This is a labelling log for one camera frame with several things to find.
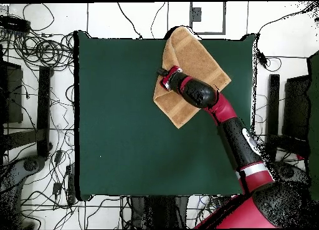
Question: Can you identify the tan terry towel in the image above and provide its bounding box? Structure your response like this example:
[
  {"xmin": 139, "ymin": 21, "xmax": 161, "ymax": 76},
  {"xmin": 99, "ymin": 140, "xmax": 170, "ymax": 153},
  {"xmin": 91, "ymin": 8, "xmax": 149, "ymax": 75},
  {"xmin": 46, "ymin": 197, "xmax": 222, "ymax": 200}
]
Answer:
[{"xmin": 152, "ymin": 26, "xmax": 232, "ymax": 130}]

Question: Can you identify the dark green table cloth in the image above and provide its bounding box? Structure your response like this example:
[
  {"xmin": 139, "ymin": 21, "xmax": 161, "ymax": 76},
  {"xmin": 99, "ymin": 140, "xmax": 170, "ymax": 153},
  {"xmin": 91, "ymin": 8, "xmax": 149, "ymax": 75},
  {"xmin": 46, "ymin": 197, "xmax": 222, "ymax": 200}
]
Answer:
[{"xmin": 74, "ymin": 31, "xmax": 257, "ymax": 201}]

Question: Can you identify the black upright bar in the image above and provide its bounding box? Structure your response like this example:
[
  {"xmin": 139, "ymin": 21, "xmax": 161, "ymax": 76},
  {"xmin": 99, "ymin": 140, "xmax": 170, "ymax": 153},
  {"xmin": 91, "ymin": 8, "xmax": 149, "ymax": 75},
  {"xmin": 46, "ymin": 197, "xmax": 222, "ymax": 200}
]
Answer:
[
  {"xmin": 267, "ymin": 74, "xmax": 280, "ymax": 137},
  {"xmin": 36, "ymin": 65, "xmax": 52, "ymax": 158}
]

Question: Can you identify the black box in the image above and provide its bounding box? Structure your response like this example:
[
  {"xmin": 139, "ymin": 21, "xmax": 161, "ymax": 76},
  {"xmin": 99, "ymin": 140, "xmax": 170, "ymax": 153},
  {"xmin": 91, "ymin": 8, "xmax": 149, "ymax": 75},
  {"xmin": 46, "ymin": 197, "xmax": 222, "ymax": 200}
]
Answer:
[
  {"xmin": 0, "ymin": 60, "xmax": 24, "ymax": 124},
  {"xmin": 283, "ymin": 75, "xmax": 310, "ymax": 141}
]

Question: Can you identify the black power strip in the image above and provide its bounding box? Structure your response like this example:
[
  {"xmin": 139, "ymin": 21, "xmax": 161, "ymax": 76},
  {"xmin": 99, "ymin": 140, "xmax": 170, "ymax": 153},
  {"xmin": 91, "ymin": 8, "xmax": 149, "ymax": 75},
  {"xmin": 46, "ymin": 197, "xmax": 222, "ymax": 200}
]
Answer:
[
  {"xmin": 66, "ymin": 165, "xmax": 76, "ymax": 204},
  {"xmin": 0, "ymin": 14, "xmax": 31, "ymax": 33}
]

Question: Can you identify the green cloth beside table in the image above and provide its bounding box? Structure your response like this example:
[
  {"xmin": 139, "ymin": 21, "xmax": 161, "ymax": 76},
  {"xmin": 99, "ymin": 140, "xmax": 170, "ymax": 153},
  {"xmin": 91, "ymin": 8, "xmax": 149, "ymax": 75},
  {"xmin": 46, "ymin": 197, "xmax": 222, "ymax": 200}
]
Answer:
[{"xmin": 307, "ymin": 50, "xmax": 319, "ymax": 201}]

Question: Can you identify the dark horizontal beam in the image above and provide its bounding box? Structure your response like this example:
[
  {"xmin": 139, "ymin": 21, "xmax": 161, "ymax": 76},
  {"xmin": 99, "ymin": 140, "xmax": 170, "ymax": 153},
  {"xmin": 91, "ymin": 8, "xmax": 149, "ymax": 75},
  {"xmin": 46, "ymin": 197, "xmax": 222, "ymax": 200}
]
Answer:
[{"xmin": 3, "ymin": 128, "xmax": 46, "ymax": 151}]

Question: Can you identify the thin black floor cable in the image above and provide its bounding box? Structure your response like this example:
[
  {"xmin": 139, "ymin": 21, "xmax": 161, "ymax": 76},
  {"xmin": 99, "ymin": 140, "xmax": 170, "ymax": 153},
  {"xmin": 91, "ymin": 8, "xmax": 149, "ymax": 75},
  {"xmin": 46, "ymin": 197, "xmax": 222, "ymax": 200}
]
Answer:
[
  {"xmin": 117, "ymin": 1, "xmax": 143, "ymax": 39},
  {"xmin": 257, "ymin": 1, "xmax": 319, "ymax": 35},
  {"xmin": 150, "ymin": 1, "xmax": 166, "ymax": 39}
]

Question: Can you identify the grey square floor frame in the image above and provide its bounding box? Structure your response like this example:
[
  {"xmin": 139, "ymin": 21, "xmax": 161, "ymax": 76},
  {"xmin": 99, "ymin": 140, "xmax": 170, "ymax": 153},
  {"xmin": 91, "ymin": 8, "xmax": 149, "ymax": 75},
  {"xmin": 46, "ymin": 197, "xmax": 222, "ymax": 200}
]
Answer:
[{"xmin": 189, "ymin": 1, "xmax": 227, "ymax": 36}]

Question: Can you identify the black cable plug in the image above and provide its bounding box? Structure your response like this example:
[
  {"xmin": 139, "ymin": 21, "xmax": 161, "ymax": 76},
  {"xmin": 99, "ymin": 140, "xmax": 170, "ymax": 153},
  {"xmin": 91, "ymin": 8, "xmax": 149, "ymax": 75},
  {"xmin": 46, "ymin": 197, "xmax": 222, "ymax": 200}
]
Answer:
[{"xmin": 256, "ymin": 48, "xmax": 269, "ymax": 69}]

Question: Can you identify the coil of black cables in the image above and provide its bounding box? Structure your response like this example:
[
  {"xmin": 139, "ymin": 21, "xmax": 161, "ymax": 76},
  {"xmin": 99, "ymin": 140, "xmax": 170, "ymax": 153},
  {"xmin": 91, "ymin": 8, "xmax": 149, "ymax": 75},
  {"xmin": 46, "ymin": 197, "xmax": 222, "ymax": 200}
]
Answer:
[{"xmin": 13, "ymin": 31, "xmax": 75, "ymax": 71}]

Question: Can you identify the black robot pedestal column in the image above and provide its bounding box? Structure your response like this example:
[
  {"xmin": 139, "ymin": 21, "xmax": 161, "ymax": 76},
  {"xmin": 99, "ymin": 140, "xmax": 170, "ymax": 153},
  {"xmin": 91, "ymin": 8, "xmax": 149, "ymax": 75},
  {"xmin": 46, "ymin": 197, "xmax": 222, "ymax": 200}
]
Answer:
[{"xmin": 129, "ymin": 195, "xmax": 191, "ymax": 229}]

